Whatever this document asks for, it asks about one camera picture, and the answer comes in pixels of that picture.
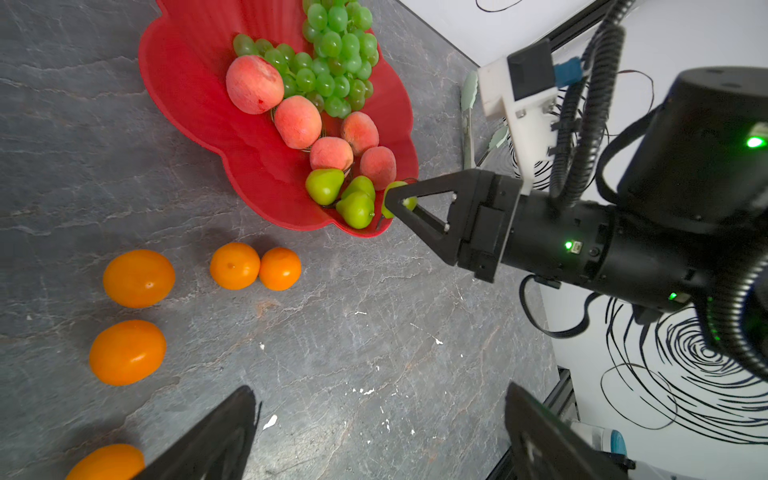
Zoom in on green pear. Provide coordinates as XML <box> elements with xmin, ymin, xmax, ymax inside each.
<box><xmin>305</xmin><ymin>168</ymin><xmax>345</xmax><ymax>207</ymax></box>
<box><xmin>335</xmin><ymin>191</ymin><xmax>375</xmax><ymax>230</ymax></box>
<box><xmin>380</xmin><ymin>181</ymin><xmax>418</xmax><ymax>220</ymax></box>
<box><xmin>341</xmin><ymin>175</ymin><xmax>376</xmax><ymax>201</ymax></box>

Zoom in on orange centre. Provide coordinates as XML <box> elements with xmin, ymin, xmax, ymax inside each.
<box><xmin>66</xmin><ymin>444</ymin><xmax>146</xmax><ymax>480</ymax></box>

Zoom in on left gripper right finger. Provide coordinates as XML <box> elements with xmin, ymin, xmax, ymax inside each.
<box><xmin>503</xmin><ymin>382</ymin><xmax>636</xmax><ymax>479</ymax></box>

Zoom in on orange top left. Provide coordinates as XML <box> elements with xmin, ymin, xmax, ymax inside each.
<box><xmin>103</xmin><ymin>249</ymin><xmax>176</xmax><ymax>309</ymax></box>

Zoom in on pink peach top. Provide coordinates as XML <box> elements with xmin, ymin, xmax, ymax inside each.
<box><xmin>360</xmin><ymin>146</ymin><xmax>397</xmax><ymax>191</ymax></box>

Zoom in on lone pink peach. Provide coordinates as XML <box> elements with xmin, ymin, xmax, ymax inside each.
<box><xmin>340</xmin><ymin>111</ymin><xmax>380</xmax><ymax>157</ymax></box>

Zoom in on teal and white container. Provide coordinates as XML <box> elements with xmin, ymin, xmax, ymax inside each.
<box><xmin>569</xmin><ymin>421</ymin><xmax>627</xmax><ymax>456</ymax></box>

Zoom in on green grape bunch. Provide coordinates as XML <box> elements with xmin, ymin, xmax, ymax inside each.
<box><xmin>232</xmin><ymin>0</ymin><xmax>380</xmax><ymax>119</ymax></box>

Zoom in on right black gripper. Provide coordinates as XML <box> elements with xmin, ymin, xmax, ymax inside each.
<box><xmin>384</xmin><ymin>170</ymin><xmax>524</xmax><ymax>283</ymax></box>

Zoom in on black corrugated cable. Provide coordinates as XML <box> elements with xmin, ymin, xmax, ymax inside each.
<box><xmin>548</xmin><ymin>0</ymin><xmax>637</xmax><ymax>211</ymax></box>

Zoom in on green pear bottom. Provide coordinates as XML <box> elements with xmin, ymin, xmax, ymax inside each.
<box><xmin>380</xmin><ymin>181</ymin><xmax>418</xmax><ymax>220</ymax></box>

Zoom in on orange top right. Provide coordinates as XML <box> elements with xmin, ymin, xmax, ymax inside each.
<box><xmin>259</xmin><ymin>247</ymin><xmax>302</xmax><ymax>291</ymax></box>

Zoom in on orange near peaches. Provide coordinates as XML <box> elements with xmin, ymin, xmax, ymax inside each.
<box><xmin>209</xmin><ymin>242</ymin><xmax>261</xmax><ymax>290</ymax></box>

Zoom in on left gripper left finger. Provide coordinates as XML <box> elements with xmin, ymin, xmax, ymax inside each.
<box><xmin>136</xmin><ymin>385</ymin><xmax>261</xmax><ymax>480</ymax></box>

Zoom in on pink peach bottom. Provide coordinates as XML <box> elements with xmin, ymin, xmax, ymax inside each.
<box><xmin>274</xmin><ymin>96</ymin><xmax>322</xmax><ymax>150</ymax></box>

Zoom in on orange middle left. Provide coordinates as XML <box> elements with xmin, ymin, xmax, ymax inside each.
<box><xmin>89</xmin><ymin>320</ymin><xmax>167</xmax><ymax>386</ymax></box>

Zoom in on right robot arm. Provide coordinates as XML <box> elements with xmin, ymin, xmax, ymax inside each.
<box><xmin>384</xmin><ymin>66</ymin><xmax>767</xmax><ymax>379</ymax></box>

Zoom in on metal tongs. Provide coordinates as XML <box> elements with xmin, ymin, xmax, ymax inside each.
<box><xmin>460</xmin><ymin>70</ymin><xmax>510</xmax><ymax>170</ymax></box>

